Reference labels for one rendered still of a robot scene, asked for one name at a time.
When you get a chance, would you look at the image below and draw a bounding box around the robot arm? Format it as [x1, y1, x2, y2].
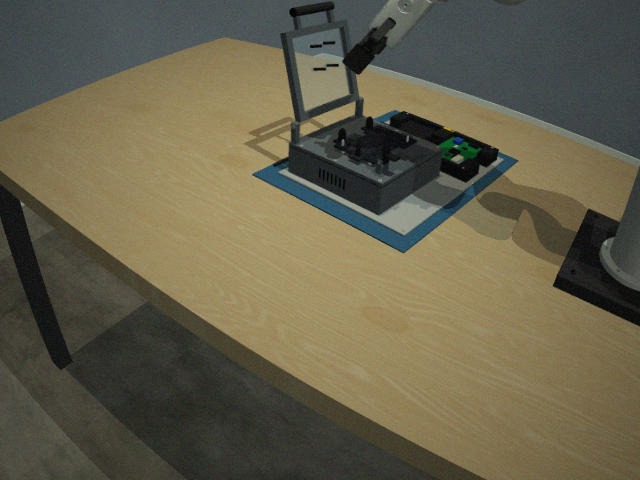
[599, 166, 640, 291]

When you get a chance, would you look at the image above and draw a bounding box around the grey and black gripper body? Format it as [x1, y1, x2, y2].
[367, 0, 446, 49]

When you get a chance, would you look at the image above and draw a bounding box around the green circuit board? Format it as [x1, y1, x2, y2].
[439, 137, 481, 164]

